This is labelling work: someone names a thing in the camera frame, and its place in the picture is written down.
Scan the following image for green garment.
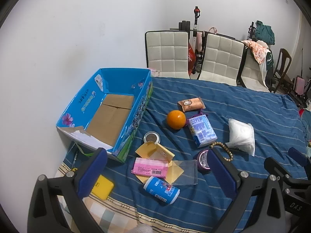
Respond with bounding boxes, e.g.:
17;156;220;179
255;21;275;45

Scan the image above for blue tissue pack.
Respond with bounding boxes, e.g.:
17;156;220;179
188;115;218;148

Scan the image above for cream chair under clothes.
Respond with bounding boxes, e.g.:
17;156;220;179
239;40;271;93

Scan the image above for small round silver tin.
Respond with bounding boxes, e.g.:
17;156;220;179
143;131;159;144

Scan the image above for white plastic bag pack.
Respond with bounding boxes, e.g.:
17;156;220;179
225;118;255;157

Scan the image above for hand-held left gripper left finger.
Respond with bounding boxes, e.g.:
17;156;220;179
27;148;114;233

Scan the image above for blue cardboard box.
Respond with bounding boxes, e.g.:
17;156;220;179
56;68;154;163

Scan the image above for green strap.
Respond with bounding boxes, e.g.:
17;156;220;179
75;143;95;157

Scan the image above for pink packet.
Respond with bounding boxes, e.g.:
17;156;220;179
131;157;169;177

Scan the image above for clear plastic bag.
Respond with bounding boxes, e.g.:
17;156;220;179
170;160;198;186

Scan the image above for orange snack packet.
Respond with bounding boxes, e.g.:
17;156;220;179
177;97;205;112

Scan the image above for wooden bead bracelet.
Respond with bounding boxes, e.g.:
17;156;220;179
209;142;234;162

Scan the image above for purple cord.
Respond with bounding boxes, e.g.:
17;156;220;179
186;110;204;127

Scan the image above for green white jacket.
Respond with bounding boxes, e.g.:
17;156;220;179
259;48;274;88

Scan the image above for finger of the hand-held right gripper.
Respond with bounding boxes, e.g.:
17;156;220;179
264;157;293;182
288;148;311;169

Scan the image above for purple round tin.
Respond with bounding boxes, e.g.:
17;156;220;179
196;149;215;174

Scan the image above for black barbell weights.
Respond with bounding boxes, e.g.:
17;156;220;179
170;21;207;32

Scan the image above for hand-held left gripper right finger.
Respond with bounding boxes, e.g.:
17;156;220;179
208;148;287;233

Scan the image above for red bag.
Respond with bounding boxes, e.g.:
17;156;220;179
188;41;196;75

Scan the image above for orange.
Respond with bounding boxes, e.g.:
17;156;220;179
166;110;186;130

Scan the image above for blue white wipes canister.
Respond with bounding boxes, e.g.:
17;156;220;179
143;176;180;205

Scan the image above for cream quilted chair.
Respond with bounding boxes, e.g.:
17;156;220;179
145;30;191;79
197;32;245;86

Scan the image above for yellow flat case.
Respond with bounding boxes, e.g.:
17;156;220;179
91;175;114;201

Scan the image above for open yellow paper box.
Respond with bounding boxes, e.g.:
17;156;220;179
135;142;175;163

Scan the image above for pink suitcase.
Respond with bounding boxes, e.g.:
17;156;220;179
294;76;306;96

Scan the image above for white scooter with red handle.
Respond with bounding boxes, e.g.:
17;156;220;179
191;6;203;52

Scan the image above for yellow paper envelope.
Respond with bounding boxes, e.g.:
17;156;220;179
138;160;185;185

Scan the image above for orange floral cloth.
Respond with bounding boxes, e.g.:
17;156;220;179
243;40;270;65

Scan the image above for dark wooden chair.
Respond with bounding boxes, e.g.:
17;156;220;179
273;49;292;94

